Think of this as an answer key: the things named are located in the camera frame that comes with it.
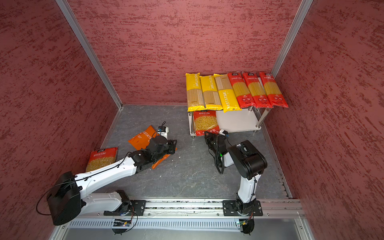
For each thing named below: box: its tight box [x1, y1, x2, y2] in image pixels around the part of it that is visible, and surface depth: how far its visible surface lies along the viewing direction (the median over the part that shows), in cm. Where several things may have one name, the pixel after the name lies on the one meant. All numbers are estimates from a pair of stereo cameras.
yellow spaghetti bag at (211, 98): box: [199, 75, 223, 111], surface depth 79 cm
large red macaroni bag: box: [86, 147, 119, 172], surface depth 89 cm
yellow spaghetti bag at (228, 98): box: [213, 73, 242, 113], surface depth 78 cm
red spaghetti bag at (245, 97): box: [227, 72, 257, 109], surface depth 79 cm
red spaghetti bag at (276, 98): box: [259, 72, 288, 108], surface depth 79 cm
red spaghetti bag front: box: [242, 72, 273, 108], surface depth 79 cm
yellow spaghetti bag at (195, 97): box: [185, 72, 206, 112], surface depth 78 cm
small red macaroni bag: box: [193, 110, 220, 137], surface depth 99 cm
